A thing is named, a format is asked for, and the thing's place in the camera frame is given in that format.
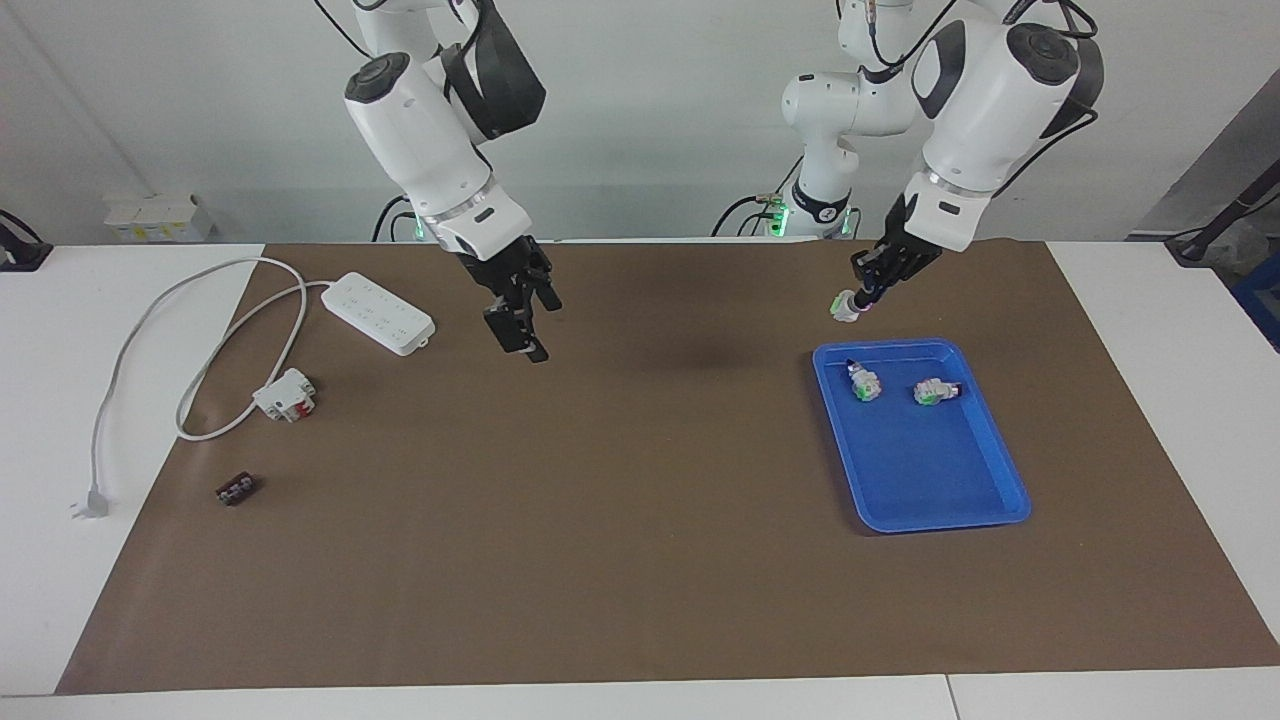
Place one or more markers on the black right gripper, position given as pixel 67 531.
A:
pixel 505 265

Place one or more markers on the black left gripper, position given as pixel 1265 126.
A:
pixel 908 245

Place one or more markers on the small white selector switch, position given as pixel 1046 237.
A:
pixel 932 392
pixel 847 308
pixel 865 384

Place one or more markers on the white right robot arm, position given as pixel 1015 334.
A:
pixel 420 130

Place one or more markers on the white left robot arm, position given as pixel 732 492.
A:
pixel 980 110

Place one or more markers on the white power strip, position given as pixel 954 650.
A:
pixel 380 312

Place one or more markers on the blue plastic tray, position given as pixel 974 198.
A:
pixel 920 460

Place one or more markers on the brown table mat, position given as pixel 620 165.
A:
pixel 600 520

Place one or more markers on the white circuit breaker red levers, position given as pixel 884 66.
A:
pixel 283 395

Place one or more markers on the small black terminal block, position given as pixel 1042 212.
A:
pixel 238 490

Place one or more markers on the black stand pole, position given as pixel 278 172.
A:
pixel 1225 212

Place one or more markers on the white cardboard box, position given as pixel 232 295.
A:
pixel 160 218

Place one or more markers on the blue crate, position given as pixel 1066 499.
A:
pixel 1262 300

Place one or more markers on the black clamp mount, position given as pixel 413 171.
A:
pixel 20 250

